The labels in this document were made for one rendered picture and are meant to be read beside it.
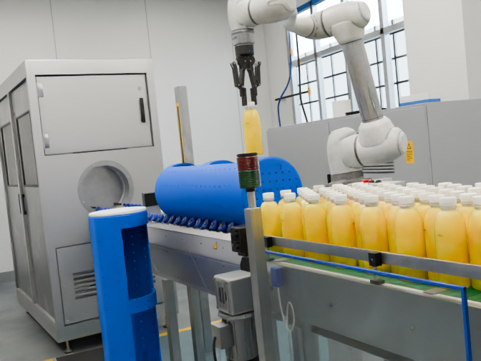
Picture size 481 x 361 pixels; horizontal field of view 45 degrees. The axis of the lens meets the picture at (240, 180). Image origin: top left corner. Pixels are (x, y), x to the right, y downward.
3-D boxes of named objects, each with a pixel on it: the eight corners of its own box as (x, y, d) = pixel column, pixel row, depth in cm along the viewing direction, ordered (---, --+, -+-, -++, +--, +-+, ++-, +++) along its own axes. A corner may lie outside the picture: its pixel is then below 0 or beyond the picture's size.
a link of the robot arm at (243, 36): (227, 33, 231) (228, 48, 231) (238, 28, 223) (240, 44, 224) (246, 34, 236) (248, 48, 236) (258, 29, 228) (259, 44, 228)
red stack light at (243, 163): (252, 169, 172) (250, 155, 171) (263, 168, 166) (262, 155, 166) (233, 171, 168) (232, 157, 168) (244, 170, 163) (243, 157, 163)
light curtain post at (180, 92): (210, 350, 374) (182, 87, 365) (214, 353, 369) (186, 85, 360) (201, 353, 371) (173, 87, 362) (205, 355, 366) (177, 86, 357)
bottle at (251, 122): (250, 155, 237) (245, 107, 236) (266, 154, 234) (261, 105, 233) (242, 156, 231) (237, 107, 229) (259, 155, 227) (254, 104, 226)
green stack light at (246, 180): (253, 185, 172) (252, 169, 172) (265, 185, 166) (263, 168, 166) (235, 188, 169) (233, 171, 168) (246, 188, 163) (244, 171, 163)
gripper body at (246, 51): (248, 47, 235) (250, 70, 236) (230, 47, 231) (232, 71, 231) (258, 44, 229) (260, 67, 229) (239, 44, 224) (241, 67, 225)
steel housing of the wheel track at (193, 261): (134, 251, 413) (129, 204, 411) (326, 308, 226) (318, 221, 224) (95, 258, 398) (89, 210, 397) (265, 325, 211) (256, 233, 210)
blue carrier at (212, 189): (206, 215, 306) (202, 161, 305) (305, 225, 230) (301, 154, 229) (156, 221, 292) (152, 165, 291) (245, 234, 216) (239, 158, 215)
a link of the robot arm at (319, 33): (293, 16, 269) (317, 6, 261) (313, 19, 283) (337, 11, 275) (297, 43, 270) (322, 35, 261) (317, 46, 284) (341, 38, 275)
